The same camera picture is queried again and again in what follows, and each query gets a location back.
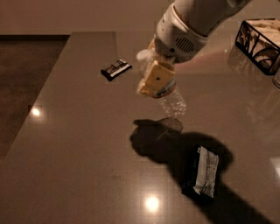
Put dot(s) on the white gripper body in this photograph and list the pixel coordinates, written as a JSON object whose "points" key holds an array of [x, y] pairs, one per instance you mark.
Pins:
{"points": [[175, 39]]}

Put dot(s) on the blue white snack packet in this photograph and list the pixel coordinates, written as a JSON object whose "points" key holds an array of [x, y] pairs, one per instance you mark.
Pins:
{"points": [[200, 177]]}

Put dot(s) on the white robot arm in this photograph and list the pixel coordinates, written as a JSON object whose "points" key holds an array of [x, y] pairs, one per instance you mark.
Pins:
{"points": [[204, 16]]}

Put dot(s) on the clear plastic water bottle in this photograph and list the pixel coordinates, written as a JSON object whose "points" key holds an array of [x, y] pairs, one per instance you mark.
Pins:
{"points": [[173, 104]]}

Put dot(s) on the small black snack bar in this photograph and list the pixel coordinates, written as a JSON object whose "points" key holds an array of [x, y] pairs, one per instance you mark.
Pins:
{"points": [[114, 70]]}

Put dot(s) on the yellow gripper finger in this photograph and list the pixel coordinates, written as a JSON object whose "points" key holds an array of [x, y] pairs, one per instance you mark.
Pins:
{"points": [[157, 80], [151, 46]]}

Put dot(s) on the black wire basket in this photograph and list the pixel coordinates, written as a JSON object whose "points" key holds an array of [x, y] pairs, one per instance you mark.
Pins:
{"points": [[259, 40]]}

